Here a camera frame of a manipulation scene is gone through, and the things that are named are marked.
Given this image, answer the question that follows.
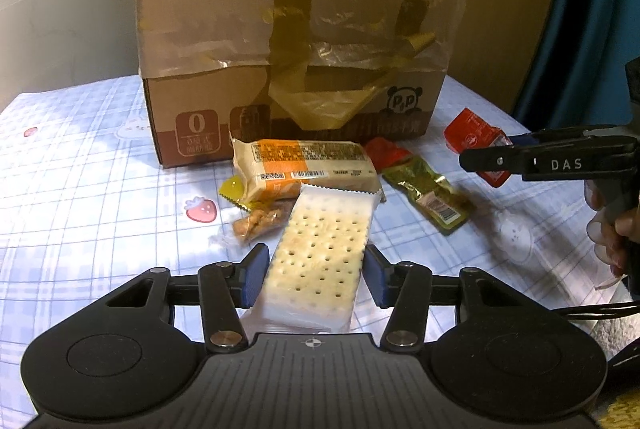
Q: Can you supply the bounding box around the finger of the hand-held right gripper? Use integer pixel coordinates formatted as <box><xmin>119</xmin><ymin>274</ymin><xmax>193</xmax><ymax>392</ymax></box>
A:
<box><xmin>459</xmin><ymin>144</ymin><xmax>526</xmax><ymax>182</ymax></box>
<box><xmin>510</xmin><ymin>125</ymin><xmax>618</xmax><ymax>148</ymax></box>

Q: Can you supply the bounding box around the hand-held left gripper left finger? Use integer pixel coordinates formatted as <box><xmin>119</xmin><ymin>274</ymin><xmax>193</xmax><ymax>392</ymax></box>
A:
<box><xmin>95</xmin><ymin>243</ymin><xmax>271</xmax><ymax>355</ymax></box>

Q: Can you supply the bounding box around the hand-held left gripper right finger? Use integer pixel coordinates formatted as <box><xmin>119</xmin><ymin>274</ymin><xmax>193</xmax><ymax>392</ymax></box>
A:
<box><xmin>364</xmin><ymin>245</ymin><xmax>542</xmax><ymax>355</ymax></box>

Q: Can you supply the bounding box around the red packet with white logo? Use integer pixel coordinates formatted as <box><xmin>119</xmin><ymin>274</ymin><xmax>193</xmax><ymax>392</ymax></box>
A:
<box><xmin>444</xmin><ymin>108</ymin><xmax>513</xmax><ymax>187</ymax></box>

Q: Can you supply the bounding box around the white cracker packet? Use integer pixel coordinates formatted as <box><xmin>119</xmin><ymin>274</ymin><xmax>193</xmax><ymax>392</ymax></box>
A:
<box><xmin>239</xmin><ymin>186</ymin><xmax>383</xmax><ymax>335</ymax></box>

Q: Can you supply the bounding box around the small yellow snack packet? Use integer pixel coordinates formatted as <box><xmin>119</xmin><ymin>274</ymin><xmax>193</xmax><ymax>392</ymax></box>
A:
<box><xmin>219</xmin><ymin>176</ymin><xmax>251</xmax><ymax>210</ymax></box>

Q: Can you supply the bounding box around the dark red snack packet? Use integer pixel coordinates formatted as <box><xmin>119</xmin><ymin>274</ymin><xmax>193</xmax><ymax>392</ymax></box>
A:
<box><xmin>364</xmin><ymin>138</ymin><xmax>413</xmax><ymax>174</ymax></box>

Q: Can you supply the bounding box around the orange biscuit packet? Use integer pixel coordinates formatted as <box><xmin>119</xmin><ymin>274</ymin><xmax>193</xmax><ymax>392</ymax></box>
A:
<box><xmin>230</xmin><ymin>136</ymin><xmax>378</xmax><ymax>202</ymax></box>

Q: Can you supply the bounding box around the brown cardboard box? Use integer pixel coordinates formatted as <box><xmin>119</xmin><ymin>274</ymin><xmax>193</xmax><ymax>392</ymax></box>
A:
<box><xmin>136</xmin><ymin>0</ymin><xmax>475</xmax><ymax>168</ymax></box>

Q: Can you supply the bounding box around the box lined with plastic bag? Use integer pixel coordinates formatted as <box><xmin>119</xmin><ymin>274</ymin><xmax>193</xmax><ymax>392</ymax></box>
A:
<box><xmin>137</xmin><ymin>0</ymin><xmax>473</xmax><ymax>130</ymax></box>

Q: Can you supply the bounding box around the person's right hand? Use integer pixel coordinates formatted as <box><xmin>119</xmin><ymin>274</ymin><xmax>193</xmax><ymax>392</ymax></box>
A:
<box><xmin>584</xmin><ymin>186</ymin><xmax>640</xmax><ymax>290</ymax></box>

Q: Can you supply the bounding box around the clear nut snack packet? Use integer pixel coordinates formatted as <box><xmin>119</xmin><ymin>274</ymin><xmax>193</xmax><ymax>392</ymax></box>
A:
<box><xmin>231</xmin><ymin>199</ymin><xmax>298</xmax><ymax>242</ymax></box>

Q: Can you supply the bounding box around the green-gold snack packet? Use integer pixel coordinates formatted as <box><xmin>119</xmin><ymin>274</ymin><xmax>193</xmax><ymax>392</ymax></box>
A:
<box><xmin>382</xmin><ymin>156</ymin><xmax>476</xmax><ymax>235</ymax></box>

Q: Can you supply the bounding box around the wooden panel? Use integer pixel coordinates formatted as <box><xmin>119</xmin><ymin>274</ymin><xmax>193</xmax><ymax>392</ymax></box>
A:
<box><xmin>442</xmin><ymin>0</ymin><xmax>571</xmax><ymax>114</ymax></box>

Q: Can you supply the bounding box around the blue curtain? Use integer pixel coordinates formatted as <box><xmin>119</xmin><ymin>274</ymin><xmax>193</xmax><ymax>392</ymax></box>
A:
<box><xmin>515</xmin><ymin>0</ymin><xmax>640</xmax><ymax>130</ymax></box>

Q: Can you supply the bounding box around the black cable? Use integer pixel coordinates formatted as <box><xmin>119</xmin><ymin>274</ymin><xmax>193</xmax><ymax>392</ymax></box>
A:
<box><xmin>550</xmin><ymin>301</ymin><xmax>640</xmax><ymax>321</ymax></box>

